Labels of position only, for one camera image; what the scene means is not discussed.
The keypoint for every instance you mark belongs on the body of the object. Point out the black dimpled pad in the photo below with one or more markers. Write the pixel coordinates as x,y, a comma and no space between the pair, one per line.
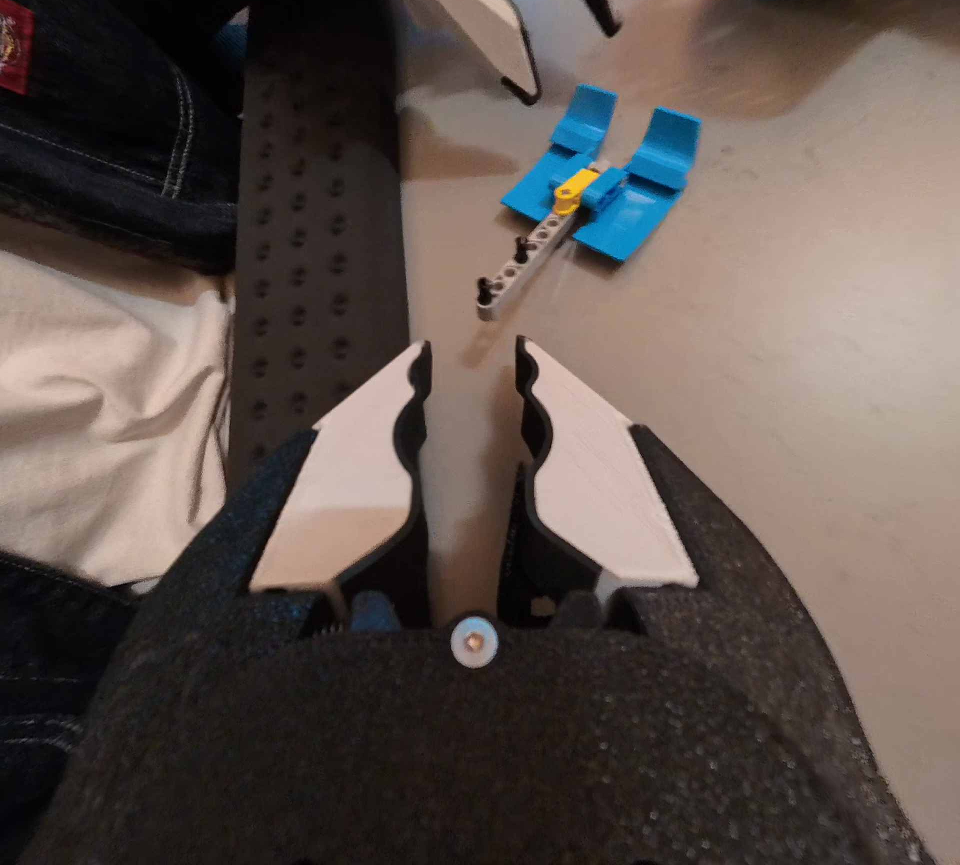
315,242

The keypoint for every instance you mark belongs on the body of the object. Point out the person's white shirt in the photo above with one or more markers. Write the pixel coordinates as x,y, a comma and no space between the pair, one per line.
97,415

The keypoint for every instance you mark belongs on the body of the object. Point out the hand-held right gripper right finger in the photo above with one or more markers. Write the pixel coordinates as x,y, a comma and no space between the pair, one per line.
607,505

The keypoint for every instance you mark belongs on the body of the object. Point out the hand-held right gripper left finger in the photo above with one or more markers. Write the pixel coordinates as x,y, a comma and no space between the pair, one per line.
352,497

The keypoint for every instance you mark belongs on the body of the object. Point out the person's dark denim jacket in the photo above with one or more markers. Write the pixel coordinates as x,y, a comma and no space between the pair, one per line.
112,130

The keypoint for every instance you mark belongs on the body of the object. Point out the grey desk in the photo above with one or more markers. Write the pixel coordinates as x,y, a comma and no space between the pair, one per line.
787,355

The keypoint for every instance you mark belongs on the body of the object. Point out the blue curved panels beam assembly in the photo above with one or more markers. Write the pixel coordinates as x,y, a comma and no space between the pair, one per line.
600,205

